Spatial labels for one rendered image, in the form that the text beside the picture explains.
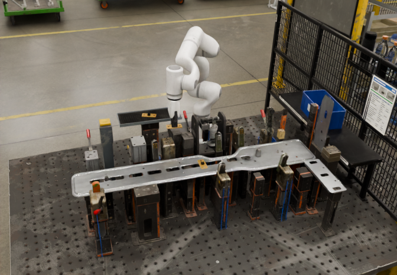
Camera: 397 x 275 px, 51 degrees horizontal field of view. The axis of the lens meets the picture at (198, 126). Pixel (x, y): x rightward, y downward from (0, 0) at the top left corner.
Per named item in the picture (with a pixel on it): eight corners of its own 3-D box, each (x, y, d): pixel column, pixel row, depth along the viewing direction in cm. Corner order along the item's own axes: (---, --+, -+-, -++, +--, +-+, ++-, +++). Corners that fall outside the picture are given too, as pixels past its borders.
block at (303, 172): (293, 216, 243) (300, 179, 228) (285, 204, 252) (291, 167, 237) (308, 213, 245) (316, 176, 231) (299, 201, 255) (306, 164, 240)
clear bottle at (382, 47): (375, 71, 246) (384, 38, 236) (368, 66, 251) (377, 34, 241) (384, 69, 248) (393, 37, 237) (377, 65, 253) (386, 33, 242)
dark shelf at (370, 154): (349, 168, 235) (350, 164, 233) (277, 97, 308) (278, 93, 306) (382, 162, 241) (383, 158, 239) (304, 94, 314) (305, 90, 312)
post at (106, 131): (106, 188, 260) (98, 128, 237) (104, 180, 266) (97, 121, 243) (117, 186, 262) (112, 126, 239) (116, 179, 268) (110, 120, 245)
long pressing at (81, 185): (72, 202, 206) (72, 199, 205) (70, 174, 224) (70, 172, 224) (318, 160, 243) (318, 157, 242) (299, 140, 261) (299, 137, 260)
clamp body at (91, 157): (90, 212, 242) (83, 161, 223) (88, 199, 251) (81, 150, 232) (106, 209, 244) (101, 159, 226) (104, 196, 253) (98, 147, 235)
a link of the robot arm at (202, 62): (208, 103, 279) (185, 98, 282) (212, 89, 285) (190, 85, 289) (204, 49, 238) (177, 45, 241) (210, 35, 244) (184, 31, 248)
